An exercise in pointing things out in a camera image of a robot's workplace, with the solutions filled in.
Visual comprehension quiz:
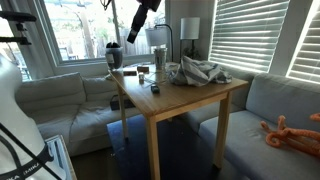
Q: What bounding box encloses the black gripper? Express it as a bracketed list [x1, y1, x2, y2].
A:
[126, 0, 163, 45]

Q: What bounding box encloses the black toy car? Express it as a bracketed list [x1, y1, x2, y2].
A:
[150, 83, 161, 95]

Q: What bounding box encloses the orange plush toy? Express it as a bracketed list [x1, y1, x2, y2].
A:
[260, 112, 320, 159]

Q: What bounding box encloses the arched floor lamp white shade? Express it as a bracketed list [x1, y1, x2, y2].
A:
[145, 23, 175, 64]

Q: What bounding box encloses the metal tumbler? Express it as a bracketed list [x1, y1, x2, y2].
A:
[152, 46, 169, 73]

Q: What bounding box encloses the lamp with square white shade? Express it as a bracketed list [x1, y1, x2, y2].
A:
[179, 16, 202, 61]

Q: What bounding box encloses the green potted plant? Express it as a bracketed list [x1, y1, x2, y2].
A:
[182, 46, 203, 62]

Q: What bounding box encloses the blue white striped cloth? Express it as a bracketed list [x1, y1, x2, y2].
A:
[168, 55, 234, 89]

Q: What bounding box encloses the wooden table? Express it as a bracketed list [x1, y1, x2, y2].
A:
[108, 62, 250, 180]

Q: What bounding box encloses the black device on sofa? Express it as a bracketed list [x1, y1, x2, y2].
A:
[109, 93, 136, 112]

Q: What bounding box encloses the wide white window blind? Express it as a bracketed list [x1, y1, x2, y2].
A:
[208, 0, 291, 74]

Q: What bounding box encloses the grey fabric sofa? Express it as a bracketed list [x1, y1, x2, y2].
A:
[185, 65, 320, 180]
[14, 71, 145, 158]

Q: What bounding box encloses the dark blue rug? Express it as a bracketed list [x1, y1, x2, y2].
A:
[106, 114, 248, 180]

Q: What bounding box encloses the white metal cart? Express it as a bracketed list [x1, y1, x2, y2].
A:
[44, 134, 78, 180]

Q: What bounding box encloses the narrow white window blind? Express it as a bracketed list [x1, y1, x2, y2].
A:
[286, 0, 320, 85]

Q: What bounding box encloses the black camera stand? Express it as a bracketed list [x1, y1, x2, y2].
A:
[0, 10, 38, 46]

